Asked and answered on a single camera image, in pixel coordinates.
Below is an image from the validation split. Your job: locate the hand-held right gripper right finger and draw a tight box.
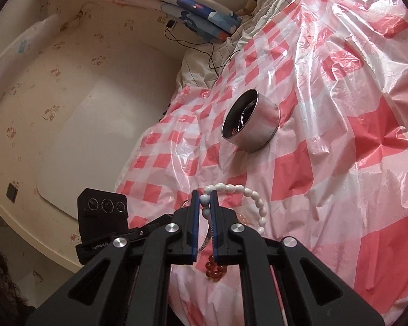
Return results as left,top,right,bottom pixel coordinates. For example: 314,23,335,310
209,190,385,326

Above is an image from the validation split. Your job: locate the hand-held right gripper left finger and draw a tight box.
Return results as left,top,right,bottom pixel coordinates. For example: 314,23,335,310
25,190,201,326

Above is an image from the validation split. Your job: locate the silver bangle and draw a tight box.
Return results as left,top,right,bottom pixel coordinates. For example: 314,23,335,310
180,199,214,253

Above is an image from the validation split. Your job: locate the white bead bracelet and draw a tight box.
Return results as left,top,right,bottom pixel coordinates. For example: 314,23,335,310
199,183,269,236

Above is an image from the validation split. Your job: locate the round steel tin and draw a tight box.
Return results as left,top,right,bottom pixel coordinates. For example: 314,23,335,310
221,89,280,153

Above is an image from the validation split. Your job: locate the white rounded board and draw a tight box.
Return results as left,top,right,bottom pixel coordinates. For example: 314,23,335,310
37,46,187,218

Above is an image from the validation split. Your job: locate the person's dark hair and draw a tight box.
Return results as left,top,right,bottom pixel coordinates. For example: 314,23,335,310
0,239,36,326

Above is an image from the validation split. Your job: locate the pink checked plastic sheet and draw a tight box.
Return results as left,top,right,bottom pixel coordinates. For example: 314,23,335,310
114,0,408,326

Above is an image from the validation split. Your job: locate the white striped bedsheet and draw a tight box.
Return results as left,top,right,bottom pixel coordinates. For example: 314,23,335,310
175,0,327,92

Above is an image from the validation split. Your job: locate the blue cartoon print quilt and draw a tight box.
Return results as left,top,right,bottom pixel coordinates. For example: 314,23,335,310
158,0,242,43

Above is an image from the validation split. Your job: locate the amber bead bracelet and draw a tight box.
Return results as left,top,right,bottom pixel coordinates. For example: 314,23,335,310
204,251,227,281

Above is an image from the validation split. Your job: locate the black cable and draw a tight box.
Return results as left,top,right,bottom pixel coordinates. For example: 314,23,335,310
165,20,242,79

